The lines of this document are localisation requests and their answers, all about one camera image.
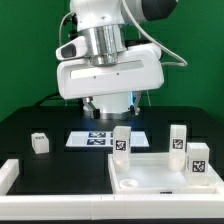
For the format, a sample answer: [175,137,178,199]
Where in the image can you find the white sheet with tags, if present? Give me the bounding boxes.
[66,131,149,147]

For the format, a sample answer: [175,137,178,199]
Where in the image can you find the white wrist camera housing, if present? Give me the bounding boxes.
[55,36,88,61]

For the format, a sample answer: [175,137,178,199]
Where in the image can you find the white square table top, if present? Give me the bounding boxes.
[108,153,224,194]

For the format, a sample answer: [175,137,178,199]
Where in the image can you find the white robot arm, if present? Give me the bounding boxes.
[56,0,187,119]

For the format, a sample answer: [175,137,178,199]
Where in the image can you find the white cable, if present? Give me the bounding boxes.
[58,11,76,48]

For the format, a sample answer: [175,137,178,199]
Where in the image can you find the white U-shaped obstacle fence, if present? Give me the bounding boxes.
[0,159,224,221]

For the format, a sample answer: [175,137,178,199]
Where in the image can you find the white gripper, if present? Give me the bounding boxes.
[57,43,164,119]

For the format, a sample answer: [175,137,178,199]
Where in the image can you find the black cables at base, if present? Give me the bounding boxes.
[33,92,64,108]

